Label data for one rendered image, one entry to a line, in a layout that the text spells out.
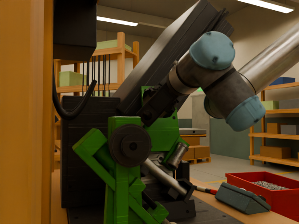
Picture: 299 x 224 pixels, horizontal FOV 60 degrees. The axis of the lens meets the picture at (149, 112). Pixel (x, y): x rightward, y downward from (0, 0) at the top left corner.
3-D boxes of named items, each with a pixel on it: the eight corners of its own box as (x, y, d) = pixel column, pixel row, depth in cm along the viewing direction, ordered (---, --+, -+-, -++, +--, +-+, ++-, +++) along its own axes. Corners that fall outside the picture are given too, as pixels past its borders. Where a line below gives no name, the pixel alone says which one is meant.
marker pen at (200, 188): (191, 189, 99) (191, 185, 99) (193, 188, 100) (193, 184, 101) (220, 196, 90) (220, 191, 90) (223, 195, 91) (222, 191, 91)
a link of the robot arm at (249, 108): (255, 111, 58) (225, 72, 59) (276, 110, 47) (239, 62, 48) (226, 132, 59) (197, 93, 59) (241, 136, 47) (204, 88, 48)
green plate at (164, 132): (171, 154, 87) (164, 96, 93) (181, 150, 80) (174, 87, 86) (138, 155, 83) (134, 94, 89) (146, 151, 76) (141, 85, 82)
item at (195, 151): (191, 158, 791) (191, 134, 794) (211, 162, 725) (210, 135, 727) (159, 162, 725) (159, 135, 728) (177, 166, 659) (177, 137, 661)
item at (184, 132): (186, 134, 114) (186, 128, 114) (206, 137, 99) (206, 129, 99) (97, 137, 101) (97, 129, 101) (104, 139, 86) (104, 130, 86)
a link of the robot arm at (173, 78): (194, 94, 55) (166, 68, 55) (184, 102, 59) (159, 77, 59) (212, 74, 58) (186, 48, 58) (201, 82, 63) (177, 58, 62)
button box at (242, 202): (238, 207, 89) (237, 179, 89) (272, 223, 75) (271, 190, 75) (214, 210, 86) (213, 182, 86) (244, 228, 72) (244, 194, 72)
